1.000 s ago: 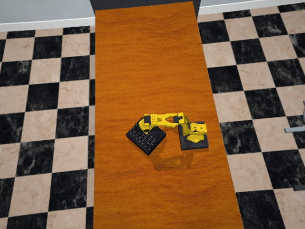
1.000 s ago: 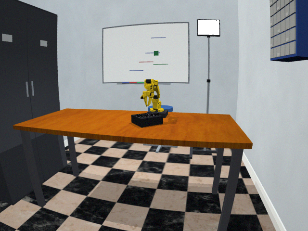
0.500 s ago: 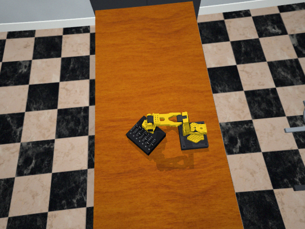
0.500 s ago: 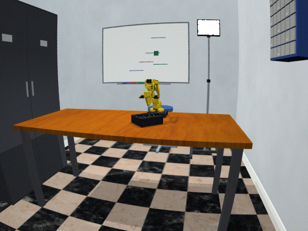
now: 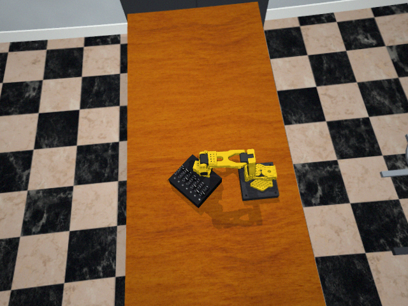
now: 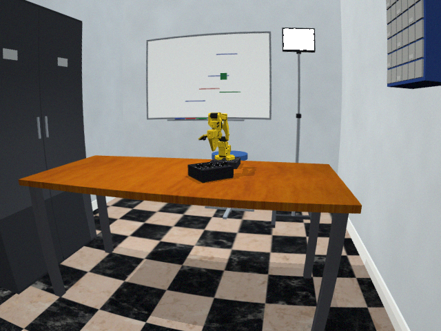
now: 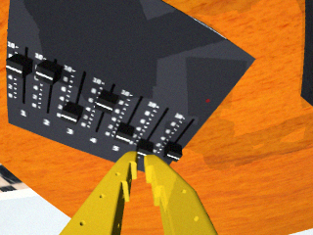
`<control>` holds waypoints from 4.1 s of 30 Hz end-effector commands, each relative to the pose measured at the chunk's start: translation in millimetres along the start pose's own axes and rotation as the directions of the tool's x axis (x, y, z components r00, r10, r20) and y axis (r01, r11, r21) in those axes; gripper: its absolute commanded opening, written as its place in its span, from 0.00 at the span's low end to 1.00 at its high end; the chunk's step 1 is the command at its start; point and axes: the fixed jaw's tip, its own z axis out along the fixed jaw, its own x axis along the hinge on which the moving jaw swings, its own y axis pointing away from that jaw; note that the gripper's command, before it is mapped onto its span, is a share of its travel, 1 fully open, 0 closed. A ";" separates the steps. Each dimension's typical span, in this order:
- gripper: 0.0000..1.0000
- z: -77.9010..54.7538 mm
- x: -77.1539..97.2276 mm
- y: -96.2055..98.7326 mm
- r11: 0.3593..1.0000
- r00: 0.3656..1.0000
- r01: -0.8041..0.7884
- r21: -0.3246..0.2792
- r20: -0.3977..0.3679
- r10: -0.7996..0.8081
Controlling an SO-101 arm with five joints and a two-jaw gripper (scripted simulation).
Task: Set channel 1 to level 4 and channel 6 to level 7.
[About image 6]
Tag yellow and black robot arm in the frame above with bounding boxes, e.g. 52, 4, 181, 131
208, 112, 235, 161

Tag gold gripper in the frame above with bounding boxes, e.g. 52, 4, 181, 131
198, 129, 222, 152

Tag black lighting desk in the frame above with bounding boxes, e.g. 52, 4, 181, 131
188, 161, 234, 183

